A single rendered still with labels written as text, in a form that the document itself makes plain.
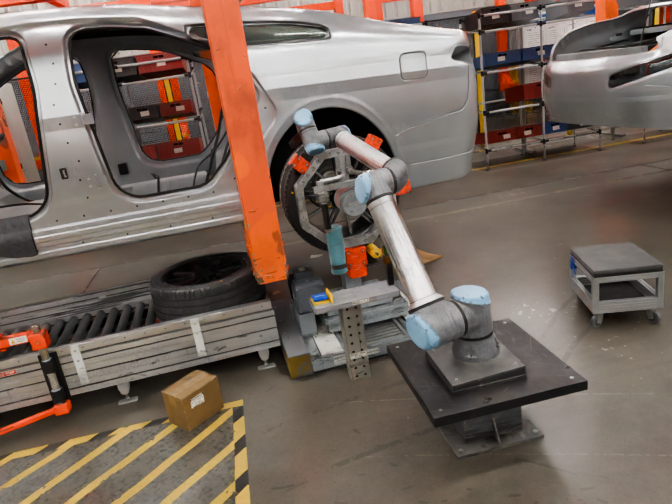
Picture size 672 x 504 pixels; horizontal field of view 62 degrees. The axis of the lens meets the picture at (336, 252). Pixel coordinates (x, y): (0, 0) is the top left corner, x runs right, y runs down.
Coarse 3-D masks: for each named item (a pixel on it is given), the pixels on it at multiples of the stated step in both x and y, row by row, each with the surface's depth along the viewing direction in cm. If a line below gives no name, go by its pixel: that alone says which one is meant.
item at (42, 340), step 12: (0, 336) 274; (12, 336) 275; (24, 336) 276; (36, 336) 269; (48, 336) 275; (0, 348) 275; (36, 348) 270; (60, 408) 281; (24, 420) 276; (36, 420) 278; (0, 432) 271
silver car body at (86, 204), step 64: (0, 64) 416; (64, 64) 292; (256, 64) 308; (320, 64) 315; (384, 64) 324; (448, 64) 333; (64, 128) 296; (128, 128) 466; (384, 128) 334; (448, 128) 343; (0, 192) 441; (64, 192) 304; (128, 192) 314; (192, 192) 321
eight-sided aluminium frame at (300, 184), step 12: (324, 156) 289; (312, 168) 294; (300, 180) 290; (300, 192) 292; (300, 204) 294; (300, 216) 295; (312, 228) 299; (372, 228) 311; (324, 240) 302; (348, 240) 305; (360, 240) 307; (372, 240) 308
